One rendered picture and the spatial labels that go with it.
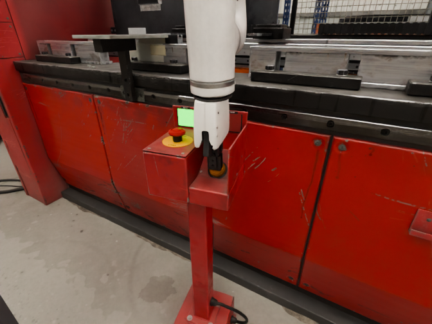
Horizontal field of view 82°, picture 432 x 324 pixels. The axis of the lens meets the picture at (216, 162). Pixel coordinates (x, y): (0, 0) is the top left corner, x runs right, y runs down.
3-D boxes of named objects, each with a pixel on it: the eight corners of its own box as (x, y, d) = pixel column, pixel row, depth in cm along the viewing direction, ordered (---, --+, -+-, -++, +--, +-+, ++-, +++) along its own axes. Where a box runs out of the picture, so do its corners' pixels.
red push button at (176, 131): (166, 145, 58) (164, 130, 56) (173, 139, 61) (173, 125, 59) (181, 147, 56) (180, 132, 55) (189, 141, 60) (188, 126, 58)
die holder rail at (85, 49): (42, 59, 136) (36, 40, 131) (53, 58, 140) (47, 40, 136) (102, 65, 114) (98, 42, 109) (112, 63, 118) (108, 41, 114)
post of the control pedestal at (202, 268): (194, 317, 87) (185, 188, 62) (199, 303, 92) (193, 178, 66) (208, 321, 86) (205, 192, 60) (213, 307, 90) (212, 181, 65)
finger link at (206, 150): (206, 114, 48) (214, 123, 53) (198, 153, 47) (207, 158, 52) (212, 114, 48) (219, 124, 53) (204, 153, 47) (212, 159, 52)
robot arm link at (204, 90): (200, 71, 51) (201, 85, 53) (182, 81, 44) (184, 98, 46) (240, 72, 49) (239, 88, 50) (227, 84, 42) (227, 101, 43)
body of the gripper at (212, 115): (204, 80, 52) (206, 129, 58) (183, 95, 44) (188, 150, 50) (238, 83, 50) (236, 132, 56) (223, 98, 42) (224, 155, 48)
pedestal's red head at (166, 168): (148, 195, 60) (137, 123, 51) (178, 164, 73) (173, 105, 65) (227, 211, 54) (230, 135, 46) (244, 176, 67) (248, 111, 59)
